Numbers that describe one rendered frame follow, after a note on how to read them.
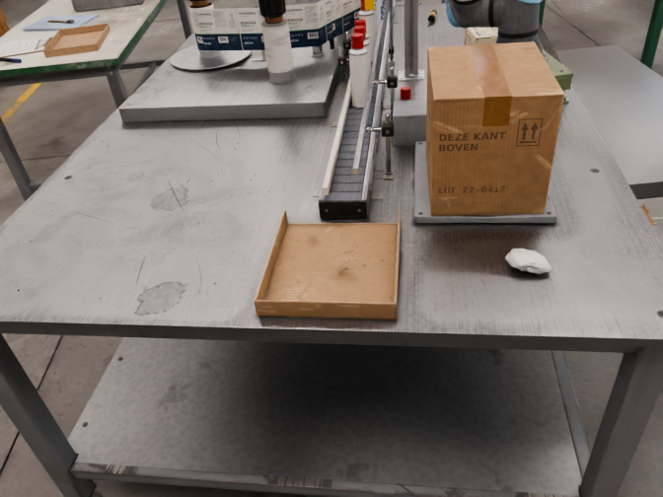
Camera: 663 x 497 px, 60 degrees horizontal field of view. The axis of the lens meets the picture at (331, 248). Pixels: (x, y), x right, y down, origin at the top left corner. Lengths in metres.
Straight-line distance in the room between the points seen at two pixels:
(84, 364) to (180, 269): 1.19
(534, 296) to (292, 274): 0.47
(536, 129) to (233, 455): 1.11
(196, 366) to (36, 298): 0.71
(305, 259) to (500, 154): 0.45
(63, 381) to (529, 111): 1.85
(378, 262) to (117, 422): 0.99
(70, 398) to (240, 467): 0.86
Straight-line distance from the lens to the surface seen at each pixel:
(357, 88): 1.68
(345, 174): 1.38
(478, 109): 1.15
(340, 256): 1.19
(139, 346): 2.02
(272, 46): 1.91
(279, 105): 1.80
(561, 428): 1.70
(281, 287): 1.13
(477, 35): 2.20
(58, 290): 1.31
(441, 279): 1.13
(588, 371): 2.15
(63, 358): 2.45
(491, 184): 1.24
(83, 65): 2.84
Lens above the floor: 1.57
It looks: 37 degrees down
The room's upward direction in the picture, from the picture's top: 6 degrees counter-clockwise
